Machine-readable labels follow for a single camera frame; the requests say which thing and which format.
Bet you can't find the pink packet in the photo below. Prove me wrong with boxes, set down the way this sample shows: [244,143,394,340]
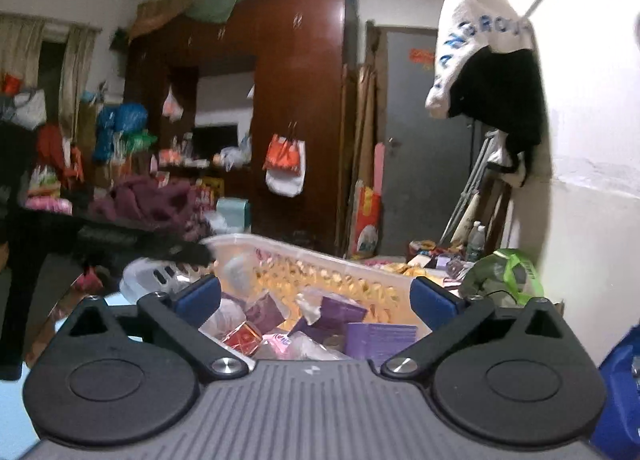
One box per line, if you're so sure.
[260,333,296,361]

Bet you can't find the metal crutch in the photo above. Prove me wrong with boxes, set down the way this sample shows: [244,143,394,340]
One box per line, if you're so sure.
[440,130,501,246]

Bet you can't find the brown wooden wardrobe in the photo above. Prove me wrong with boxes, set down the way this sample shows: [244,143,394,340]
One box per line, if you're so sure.
[122,0,358,256]

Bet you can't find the purple box with flap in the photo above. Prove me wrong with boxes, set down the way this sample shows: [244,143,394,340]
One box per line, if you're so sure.
[245,293,291,331]

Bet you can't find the blue tote bag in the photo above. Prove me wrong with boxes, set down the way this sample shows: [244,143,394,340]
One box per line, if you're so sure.
[597,325,640,460]

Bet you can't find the clear water bottle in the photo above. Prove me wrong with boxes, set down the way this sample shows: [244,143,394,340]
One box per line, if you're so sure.
[465,220,487,263]

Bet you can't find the maroon cloth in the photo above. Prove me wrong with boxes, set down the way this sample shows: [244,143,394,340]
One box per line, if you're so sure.
[90,175,211,241]

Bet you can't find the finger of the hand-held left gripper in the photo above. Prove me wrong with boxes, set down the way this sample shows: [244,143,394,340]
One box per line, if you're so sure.
[75,220,211,266]

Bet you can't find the black monitor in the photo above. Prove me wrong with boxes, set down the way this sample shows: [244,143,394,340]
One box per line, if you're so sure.
[192,124,240,161]

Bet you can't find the large purple box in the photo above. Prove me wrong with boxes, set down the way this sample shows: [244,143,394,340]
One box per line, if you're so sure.
[345,323,418,361]

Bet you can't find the hanging white and black garment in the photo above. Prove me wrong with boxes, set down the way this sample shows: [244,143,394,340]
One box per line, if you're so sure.
[425,0,546,188]

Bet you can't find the orange and white tote bag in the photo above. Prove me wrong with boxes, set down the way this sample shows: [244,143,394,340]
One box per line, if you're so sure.
[262,123,307,198]

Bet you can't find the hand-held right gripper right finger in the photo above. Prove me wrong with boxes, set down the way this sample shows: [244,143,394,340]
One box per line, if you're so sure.
[380,276,566,382]

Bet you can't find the green plastic bag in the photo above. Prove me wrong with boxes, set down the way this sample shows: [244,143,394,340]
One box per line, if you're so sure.
[460,249,545,303]

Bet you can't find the teal box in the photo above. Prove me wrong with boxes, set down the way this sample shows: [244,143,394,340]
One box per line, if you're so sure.
[216,197,251,236]

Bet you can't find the red and yellow bag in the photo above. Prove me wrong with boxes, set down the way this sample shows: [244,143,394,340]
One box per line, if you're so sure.
[350,180,382,261]

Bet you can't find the clear bag with white item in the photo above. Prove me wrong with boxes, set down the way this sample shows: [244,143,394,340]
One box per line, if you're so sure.
[200,297,248,341]

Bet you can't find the pile of colourful snack packets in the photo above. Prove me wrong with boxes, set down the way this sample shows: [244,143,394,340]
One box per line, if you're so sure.
[407,239,476,281]

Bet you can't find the beige curtain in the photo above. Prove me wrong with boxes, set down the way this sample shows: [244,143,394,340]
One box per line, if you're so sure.
[0,13,98,131]

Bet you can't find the grey door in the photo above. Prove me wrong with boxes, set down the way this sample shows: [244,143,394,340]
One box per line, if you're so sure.
[380,25,488,256]

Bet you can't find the small purple box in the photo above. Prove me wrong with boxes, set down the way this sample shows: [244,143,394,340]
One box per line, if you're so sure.
[320,296,368,328]

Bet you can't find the white plastic basket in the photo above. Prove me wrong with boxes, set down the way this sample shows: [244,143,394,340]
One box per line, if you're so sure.
[120,234,476,361]

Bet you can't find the blue plastic bags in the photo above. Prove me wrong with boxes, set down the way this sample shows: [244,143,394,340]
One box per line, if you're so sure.
[92,103,148,163]

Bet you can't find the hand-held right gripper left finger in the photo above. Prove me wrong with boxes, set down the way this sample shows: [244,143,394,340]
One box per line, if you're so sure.
[65,275,249,383]

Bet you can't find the hanging white and red plastic bag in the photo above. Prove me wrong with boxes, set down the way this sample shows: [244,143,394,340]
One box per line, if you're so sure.
[161,85,183,122]

